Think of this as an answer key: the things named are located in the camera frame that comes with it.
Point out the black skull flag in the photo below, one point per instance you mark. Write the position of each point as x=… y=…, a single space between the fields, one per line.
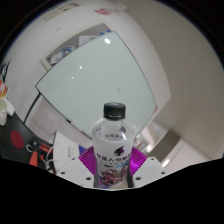
x=4 y=70

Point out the red floor number sign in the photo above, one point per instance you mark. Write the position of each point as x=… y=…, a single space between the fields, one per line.
x=101 y=11

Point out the large whiteboard on stand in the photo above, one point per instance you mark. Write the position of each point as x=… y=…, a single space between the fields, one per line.
x=100 y=83

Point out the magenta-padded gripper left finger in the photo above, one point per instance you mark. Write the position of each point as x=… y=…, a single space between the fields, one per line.
x=76 y=168

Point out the red and black tool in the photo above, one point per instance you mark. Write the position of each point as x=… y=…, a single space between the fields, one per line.
x=38 y=156

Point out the clear black-capped drink bottle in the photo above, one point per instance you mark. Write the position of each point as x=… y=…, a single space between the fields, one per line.
x=112 y=156

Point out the small flat white box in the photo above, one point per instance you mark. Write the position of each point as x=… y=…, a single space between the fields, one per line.
x=10 y=108

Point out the grey wall notice board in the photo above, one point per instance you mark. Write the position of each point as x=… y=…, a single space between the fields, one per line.
x=63 y=51

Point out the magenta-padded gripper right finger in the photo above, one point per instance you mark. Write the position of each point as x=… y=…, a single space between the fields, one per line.
x=146 y=170

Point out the large white wall poster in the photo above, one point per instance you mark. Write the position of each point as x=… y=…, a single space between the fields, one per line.
x=61 y=11

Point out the flat round red coaster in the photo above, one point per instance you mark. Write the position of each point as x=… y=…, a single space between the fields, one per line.
x=17 y=139

